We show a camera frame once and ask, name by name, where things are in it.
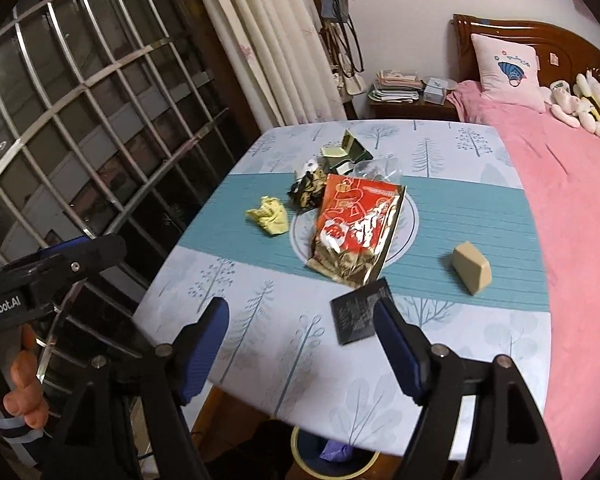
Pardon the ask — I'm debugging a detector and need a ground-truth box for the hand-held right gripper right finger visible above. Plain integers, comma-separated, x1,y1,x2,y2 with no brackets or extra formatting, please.
372,299,563,480

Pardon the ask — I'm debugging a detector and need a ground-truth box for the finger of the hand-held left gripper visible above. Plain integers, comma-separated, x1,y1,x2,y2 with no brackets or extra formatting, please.
27,234,127,292
35,236,96,257

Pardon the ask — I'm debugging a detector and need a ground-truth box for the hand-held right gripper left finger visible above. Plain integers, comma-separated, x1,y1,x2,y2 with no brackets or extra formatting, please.
40,296,231,480

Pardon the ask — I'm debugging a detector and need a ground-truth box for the black packet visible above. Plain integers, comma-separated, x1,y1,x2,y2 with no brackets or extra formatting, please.
330,277,396,346

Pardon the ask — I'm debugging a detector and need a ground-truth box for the purple plastic bag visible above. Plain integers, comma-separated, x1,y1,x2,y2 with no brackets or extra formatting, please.
320,440,354,463

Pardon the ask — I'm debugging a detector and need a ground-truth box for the dark blue bin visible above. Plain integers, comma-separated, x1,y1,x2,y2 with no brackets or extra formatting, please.
290,422,381,479

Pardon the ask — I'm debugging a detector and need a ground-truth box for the green cream carton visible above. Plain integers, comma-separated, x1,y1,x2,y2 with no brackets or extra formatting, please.
321,129,376,172

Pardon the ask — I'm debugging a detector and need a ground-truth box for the person's left hand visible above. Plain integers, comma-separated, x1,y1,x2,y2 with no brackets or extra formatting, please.
2,324,49,431

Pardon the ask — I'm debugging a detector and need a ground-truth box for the tree print tablecloth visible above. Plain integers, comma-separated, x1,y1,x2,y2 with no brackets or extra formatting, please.
132,120,553,461

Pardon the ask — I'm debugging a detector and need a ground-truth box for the beige wedge box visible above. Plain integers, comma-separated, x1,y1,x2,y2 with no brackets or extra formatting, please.
451,241,493,296

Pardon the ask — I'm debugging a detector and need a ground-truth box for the metal window grille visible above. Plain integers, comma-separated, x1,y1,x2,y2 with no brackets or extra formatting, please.
0,0,261,411

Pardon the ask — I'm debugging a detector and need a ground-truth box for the red gold snack bag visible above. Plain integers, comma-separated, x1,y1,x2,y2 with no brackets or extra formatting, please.
306,175,407,288

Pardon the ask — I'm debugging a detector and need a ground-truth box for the yellow crumpled wrapper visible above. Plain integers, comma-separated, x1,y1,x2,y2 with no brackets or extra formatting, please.
245,196,290,236

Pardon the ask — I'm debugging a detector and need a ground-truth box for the black gold crumpled wrapper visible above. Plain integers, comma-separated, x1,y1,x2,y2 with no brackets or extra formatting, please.
286,170,327,210

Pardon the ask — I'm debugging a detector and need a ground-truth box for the pink blanket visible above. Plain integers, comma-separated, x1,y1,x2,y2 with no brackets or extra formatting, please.
447,80,600,441

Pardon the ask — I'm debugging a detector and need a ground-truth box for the wooden nightstand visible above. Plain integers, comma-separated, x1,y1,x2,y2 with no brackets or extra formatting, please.
369,97,460,122

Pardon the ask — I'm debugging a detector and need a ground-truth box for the light blue box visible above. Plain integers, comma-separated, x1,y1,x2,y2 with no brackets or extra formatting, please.
422,77,449,106

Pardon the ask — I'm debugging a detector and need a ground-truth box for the stack of books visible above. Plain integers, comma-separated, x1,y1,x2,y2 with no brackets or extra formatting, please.
369,69,424,104

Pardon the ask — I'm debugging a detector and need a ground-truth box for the white tote bag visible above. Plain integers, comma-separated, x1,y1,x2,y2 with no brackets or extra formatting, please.
330,72,366,99

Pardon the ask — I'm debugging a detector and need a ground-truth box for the cream curtain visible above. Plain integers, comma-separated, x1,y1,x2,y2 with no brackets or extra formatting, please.
187,0,348,128

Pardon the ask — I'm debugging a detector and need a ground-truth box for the pink pillow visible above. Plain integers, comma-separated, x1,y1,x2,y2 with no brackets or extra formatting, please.
470,33,547,113

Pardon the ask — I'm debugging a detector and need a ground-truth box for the white plush toy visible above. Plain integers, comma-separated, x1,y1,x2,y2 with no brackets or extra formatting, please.
545,80,589,129

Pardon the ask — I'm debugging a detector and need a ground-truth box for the bee plush toy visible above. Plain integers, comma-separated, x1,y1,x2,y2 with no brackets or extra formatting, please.
572,71,600,139

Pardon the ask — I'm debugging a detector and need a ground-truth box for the wooden headboard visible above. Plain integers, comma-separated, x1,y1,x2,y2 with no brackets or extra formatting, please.
451,14,600,86

